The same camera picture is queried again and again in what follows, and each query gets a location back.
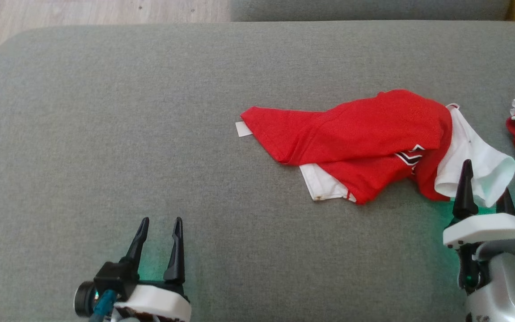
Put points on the grey fabric sofa back cushion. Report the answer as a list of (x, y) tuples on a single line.
[(373, 9)]

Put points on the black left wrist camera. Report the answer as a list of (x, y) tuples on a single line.
[(114, 277)]

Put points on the red and white jersey shirt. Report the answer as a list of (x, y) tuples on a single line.
[(365, 134)]

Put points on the grey fabric sofa seat cushion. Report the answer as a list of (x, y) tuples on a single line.
[(150, 134)]

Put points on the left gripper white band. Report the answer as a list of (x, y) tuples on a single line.
[(154, 302)]

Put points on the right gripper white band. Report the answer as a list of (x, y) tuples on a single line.
[(485, 228)]

